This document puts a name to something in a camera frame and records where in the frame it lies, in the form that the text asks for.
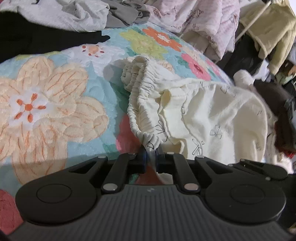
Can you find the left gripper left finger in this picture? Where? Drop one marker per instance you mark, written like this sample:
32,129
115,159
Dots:
123,167

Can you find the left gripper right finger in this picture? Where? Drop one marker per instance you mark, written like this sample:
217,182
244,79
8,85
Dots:
177,166

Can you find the cream bow print garment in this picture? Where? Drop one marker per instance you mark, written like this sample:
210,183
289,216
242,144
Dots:
194,117

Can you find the floral quilted bedspread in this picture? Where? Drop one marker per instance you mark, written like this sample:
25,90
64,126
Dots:
63,108

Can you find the pink bear print blanket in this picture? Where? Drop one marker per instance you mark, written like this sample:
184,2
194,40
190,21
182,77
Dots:
209,26

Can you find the grey t-shirt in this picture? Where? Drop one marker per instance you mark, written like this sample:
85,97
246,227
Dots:
126,13

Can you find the light grey sweatshirt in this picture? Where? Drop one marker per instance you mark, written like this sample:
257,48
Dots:
75,16

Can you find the beige shearling jacket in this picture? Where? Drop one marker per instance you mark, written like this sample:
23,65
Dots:
274,33

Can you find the black garment on bed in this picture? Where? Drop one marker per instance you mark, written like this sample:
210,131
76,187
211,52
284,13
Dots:
21,37

